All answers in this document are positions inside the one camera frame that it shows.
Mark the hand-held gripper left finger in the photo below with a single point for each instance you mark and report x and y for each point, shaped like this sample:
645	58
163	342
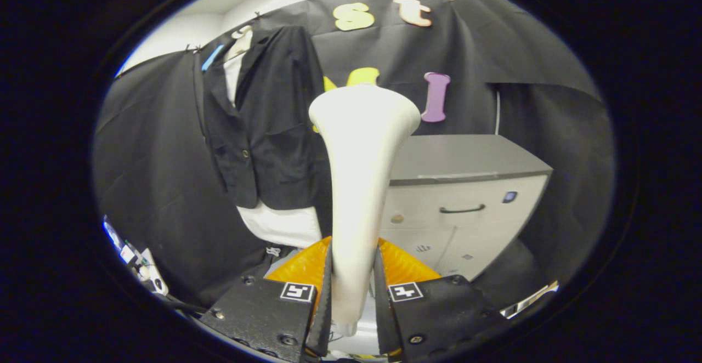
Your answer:
323	308

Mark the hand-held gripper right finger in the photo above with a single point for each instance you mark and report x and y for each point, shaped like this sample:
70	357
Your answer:
384	313

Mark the white shirt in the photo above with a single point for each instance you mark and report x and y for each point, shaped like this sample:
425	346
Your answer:
285	228

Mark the black suit jacket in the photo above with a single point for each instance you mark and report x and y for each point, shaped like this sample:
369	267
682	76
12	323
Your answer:
279	111

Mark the white electronic device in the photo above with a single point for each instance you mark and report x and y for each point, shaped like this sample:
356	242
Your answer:
151	272

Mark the grey cabinet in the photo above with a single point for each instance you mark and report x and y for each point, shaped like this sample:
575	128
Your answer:
466	157

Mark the black backdrop cloth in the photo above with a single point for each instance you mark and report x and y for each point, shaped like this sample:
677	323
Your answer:
159	176

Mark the cream mannequin hanger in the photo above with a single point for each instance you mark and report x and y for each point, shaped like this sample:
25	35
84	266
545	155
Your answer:
241	42

